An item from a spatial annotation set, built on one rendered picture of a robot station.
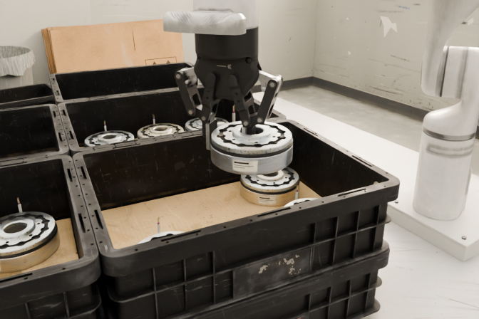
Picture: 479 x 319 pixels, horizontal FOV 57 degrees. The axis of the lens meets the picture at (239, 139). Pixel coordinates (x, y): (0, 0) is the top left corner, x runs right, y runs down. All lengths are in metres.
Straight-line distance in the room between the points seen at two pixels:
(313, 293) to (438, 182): 0.38
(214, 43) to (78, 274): 0.28
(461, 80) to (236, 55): 0.46
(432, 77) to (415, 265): 0.34
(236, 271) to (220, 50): 0.26
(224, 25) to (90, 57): 3.09
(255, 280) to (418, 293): 0.34
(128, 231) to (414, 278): 0.49
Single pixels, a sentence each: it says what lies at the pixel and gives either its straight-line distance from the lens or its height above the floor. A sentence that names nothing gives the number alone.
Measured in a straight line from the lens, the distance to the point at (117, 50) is 3.57.
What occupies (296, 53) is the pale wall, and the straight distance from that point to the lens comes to 4.66.
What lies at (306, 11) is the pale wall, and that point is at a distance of 4.67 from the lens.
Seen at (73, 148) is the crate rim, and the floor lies 0.93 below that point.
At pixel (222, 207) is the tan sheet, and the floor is 0.83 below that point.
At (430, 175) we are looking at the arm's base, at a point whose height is 0.83.
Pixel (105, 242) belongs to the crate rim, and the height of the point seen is 0.93.
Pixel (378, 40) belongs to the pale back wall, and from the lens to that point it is 4.18.
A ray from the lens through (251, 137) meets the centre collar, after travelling 0.53.
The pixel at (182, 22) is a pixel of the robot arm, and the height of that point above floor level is 1.15.
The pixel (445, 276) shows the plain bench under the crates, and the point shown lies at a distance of 0.87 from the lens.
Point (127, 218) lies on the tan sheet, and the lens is 0.73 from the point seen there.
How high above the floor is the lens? 1.20
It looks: 22 degrees down
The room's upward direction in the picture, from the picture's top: straight up
